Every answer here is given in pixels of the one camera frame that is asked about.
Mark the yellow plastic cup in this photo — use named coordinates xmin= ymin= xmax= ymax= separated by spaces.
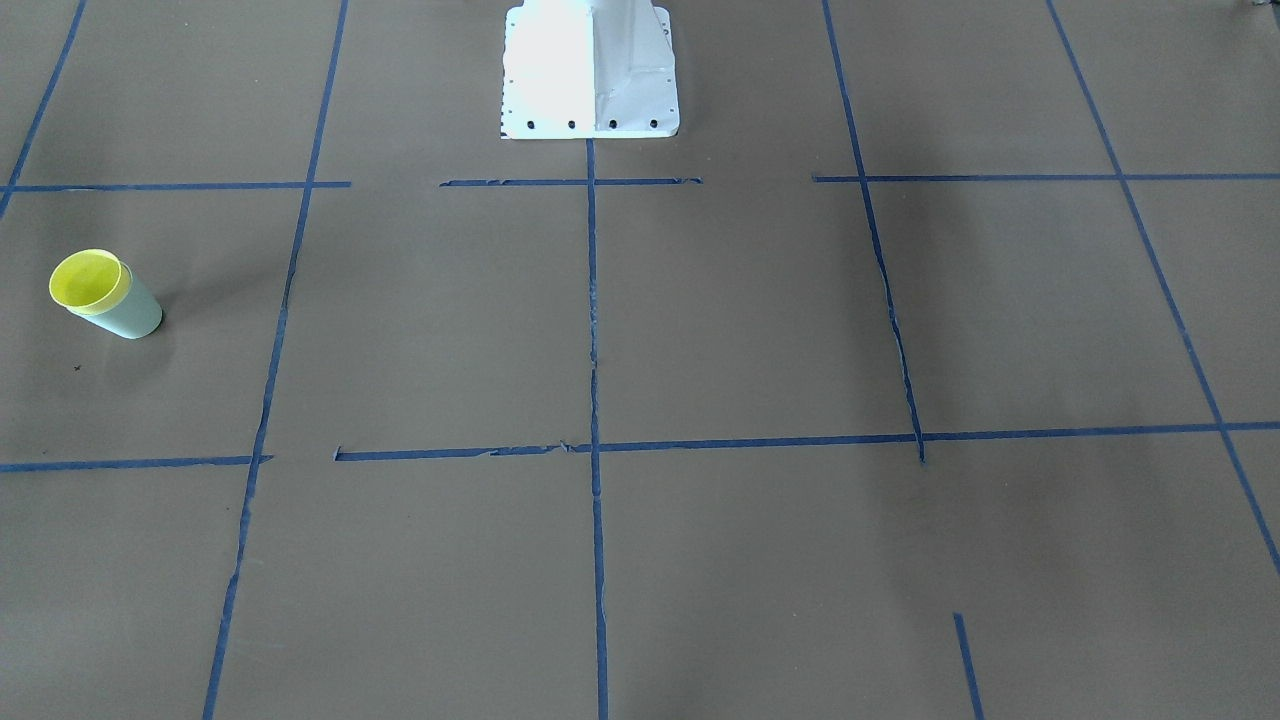
xmin=47 ymin=249 xmax=133 ymax=316

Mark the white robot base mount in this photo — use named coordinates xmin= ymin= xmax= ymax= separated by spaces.
xmin=499 ymin=1 xmax=681 ymax=141

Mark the green plastic cup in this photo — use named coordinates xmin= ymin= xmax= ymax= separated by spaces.
xmin=72 ymin=266 xmax=164 ymax=340

